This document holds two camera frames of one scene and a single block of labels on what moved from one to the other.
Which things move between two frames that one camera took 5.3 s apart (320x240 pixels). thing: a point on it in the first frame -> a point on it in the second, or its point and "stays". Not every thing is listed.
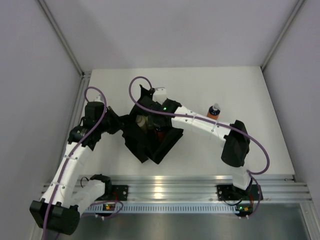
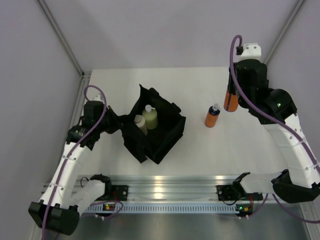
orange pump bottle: [160, 133] -> [231, 102]
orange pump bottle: [214, 111] stays
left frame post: [57, 30] stays
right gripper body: [152, 124] -> [234, 67]
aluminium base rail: [204, 188] stays
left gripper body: [110, 123] stays
